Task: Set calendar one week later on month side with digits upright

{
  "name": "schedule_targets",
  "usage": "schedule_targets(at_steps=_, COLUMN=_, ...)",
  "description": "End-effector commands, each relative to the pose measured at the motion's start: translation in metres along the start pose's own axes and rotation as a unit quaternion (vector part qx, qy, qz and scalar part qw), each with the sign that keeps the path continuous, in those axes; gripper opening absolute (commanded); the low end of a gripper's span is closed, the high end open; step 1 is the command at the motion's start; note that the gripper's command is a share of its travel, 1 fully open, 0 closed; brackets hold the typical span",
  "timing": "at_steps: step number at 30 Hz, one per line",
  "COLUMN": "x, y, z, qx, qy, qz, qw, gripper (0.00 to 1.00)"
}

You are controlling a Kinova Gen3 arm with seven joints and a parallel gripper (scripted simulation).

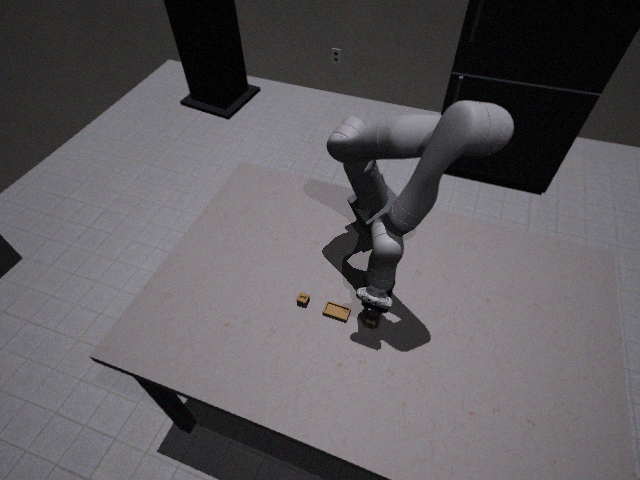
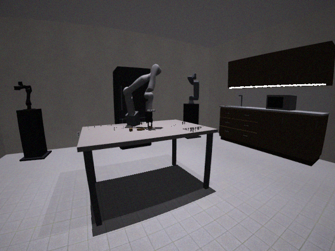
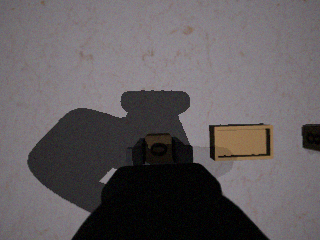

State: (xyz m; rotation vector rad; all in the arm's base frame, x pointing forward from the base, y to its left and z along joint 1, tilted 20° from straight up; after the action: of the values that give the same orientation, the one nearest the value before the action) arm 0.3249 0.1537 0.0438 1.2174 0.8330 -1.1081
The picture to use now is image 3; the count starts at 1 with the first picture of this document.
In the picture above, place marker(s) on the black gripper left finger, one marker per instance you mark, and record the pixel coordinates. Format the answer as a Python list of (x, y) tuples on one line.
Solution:
[(136, 155)]

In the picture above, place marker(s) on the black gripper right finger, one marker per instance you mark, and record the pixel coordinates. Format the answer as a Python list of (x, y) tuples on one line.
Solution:
[(181, 153)]

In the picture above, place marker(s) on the tan rectangular tray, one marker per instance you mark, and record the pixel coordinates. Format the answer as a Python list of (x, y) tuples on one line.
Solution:
[(241, 142)]

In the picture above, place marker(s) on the tan wooden cube with black digit 0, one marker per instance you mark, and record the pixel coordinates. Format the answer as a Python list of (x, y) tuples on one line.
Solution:
[(158, 148)]

